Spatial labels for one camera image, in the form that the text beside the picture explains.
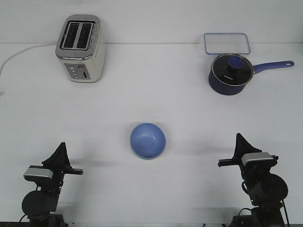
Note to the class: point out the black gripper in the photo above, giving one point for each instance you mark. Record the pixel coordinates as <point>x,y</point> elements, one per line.
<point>253,172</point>
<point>58,158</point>

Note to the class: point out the green bowl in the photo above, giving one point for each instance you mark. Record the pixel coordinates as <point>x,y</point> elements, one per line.
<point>146,159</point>

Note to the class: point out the blue bowl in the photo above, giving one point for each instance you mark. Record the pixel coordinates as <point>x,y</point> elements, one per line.
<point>147,140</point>

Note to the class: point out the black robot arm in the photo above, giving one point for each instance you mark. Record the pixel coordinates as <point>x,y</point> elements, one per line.
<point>266,191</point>
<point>40,205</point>

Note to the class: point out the glass pot lid blue knob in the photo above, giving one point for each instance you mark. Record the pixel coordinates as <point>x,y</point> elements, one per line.
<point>232,69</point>

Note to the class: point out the clear container blue rim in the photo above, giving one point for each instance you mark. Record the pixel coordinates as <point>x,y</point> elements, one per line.
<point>219,43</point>

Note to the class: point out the silver cream two-slot toaster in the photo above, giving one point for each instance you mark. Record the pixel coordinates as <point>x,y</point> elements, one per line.
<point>81,48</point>

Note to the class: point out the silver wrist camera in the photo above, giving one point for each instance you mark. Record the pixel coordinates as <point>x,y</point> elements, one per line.
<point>255,157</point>
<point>34,173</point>

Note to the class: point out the blue saucepan with handle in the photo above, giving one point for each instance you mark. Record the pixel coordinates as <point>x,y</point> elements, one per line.
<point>233,90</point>

